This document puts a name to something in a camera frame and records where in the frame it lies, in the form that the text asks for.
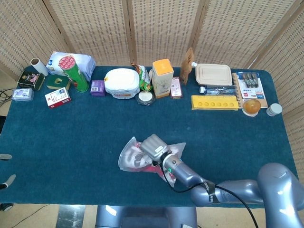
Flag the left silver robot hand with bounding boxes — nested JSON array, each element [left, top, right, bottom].
[[0, 153, 17, 190]]

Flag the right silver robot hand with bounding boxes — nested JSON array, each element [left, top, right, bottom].
[[139, 133, 171, 162]]

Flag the red white patterned garment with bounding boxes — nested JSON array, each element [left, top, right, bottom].
[[125, 141, 181, 183]]

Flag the frosted plastic zip bag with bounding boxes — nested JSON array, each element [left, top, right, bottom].
[[118, 136, 187, 188]]

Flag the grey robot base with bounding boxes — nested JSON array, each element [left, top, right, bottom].
[[95, 205, 199, 228]]

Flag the green snack packet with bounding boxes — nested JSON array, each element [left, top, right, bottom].
[[131, 63, 154, 93]]

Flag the small lidded patterned bowl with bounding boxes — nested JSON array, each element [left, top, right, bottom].
[[136, 91, 156, 106]]

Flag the pink small box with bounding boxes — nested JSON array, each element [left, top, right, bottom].
[[170, 76, 183, 99]]

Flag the clear blue plastic box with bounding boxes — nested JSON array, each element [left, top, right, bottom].
[[11, 88, 35, 102]]

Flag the tall cream orange diffuser box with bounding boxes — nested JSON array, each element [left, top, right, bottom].
[[152, 58, 175, 99]]

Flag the dark blue table cloth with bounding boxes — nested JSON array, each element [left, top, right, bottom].
[[0, 66, 301, 209]]

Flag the yellow mould tray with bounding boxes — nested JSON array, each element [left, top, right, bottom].
[[191, 95, 239, 111]]

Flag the white wet wipe tub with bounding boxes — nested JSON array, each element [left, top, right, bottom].
[[104, 68, 140, 98]]

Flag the red white carton box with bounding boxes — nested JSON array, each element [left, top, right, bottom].
[[44, 87, 72, 109]]

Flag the dark green tin box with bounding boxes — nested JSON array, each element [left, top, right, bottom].
[[17, 70, 46, 91]]

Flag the purple small box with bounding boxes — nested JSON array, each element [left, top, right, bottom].
[[90, 80, 106, 97]]

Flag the brown spout pouch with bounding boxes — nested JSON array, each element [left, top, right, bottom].
[[180, 47, 198, 86]]

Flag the clear plastic water bottle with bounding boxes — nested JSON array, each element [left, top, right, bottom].
[[199, 85, 237, 95]]

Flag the green yellow box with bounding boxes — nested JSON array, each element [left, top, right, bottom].
[[46, 75, 71, 91]]

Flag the beige lidded food container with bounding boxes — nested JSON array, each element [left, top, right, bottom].
[[195, 63, 233, 86]]

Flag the white paper roll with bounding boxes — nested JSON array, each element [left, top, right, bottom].
[[30, 57, 49, 76]]

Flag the green chips can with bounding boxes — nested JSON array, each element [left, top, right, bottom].
[[58, 55, 90, 93]]

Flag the orange jelly cup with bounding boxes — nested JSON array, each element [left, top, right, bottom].
[[242, 98, 262, 116]]

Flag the white blue tissue pack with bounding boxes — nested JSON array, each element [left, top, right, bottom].
[[46, 51, 96, 82]]

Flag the binder clips card pack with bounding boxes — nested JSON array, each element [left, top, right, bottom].
[[236, 71, 266, 99]]

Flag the kraft spiral notebook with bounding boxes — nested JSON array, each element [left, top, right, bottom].
[[231, 72, 268, 109]]

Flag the small white jar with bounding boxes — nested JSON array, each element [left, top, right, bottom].
[[266, 103, 283, 117]]

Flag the woven folding screen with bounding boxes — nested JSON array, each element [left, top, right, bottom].
[[0, 0, 304, 183]]

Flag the black floor cables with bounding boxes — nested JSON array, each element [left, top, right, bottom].
[[0, 89, 15, 107]]

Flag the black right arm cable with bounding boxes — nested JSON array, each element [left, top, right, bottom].
[[152, 161, 257, 228]]

